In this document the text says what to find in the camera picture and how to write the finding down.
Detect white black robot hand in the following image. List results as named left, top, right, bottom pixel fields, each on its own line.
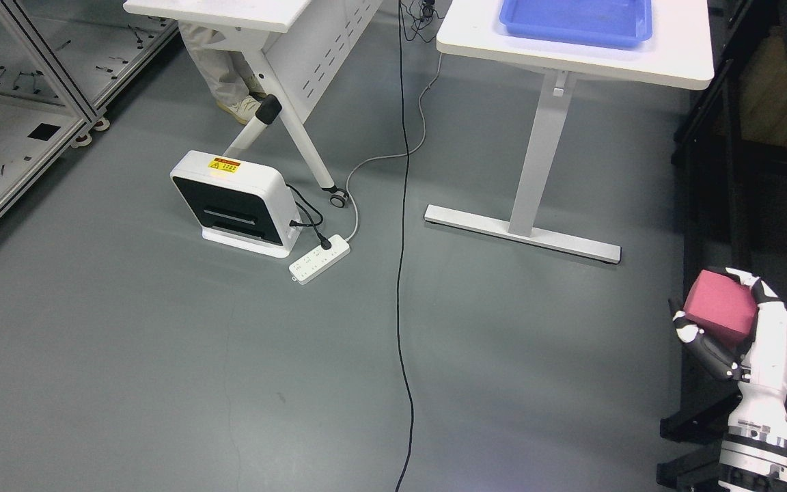
left=668, top=267, right=787, bottom=440

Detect pink foam block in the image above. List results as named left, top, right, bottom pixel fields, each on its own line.
left=684, top=270, right=757, bottom=349

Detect blue plastic tray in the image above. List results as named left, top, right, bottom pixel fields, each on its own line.
left=499, top=1, right=653, bottom=49

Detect white table with T-leg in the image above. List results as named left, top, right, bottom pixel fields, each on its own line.
left=424, top=0, right=715, bottom=265

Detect white power strip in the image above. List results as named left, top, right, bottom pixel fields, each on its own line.
left=288, top=234, right=350, bottom=284

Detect white black box appliance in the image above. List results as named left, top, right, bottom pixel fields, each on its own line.
left=169, top=150, right=302, bottom=258

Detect white folding desk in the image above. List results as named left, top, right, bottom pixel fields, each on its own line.
left=123, top=1, right=381, bottom=208

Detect person leg beige trousers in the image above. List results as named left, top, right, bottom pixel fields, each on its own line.
left=178, top=21, right=266, bottom=125

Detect long black floor cable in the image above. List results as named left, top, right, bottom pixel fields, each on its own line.
left=393, top=0, right=413, bottom=492

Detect white power cable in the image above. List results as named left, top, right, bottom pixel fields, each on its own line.
left=342, top=51, right=443, bottom=241

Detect aluminium frame rack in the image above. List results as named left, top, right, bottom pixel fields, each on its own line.
left=0, top=1, right=178, bottom=218

